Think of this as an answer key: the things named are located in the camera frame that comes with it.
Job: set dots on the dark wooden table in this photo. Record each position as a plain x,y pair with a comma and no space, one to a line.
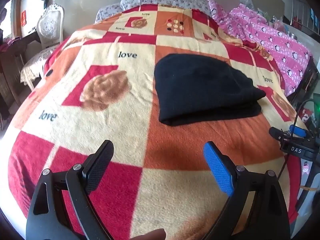
15,55

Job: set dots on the small floral pillow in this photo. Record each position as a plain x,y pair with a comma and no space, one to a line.
107,11

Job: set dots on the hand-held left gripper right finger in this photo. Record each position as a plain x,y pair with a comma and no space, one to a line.
218,170

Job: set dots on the large floral pillow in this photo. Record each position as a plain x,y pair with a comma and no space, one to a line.
170,0

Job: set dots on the red and cream printed blanket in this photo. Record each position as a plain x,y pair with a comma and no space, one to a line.
130,120

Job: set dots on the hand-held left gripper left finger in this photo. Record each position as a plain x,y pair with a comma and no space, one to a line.
98,167

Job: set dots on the black pants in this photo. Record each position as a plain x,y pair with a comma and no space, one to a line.
200,90

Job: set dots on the white ornate chair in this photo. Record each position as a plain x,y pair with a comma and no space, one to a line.
48,27

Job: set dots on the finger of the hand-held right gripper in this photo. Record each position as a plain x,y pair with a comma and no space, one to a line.
278,133
298,130

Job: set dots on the person's left hand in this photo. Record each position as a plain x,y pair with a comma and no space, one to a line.
150,235

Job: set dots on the metal rack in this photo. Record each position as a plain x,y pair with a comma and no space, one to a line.
303,12

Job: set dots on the pink penguin print quilt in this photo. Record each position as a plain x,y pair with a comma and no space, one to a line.
272,37

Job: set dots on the clear plastic bag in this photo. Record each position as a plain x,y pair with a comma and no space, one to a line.
246,0

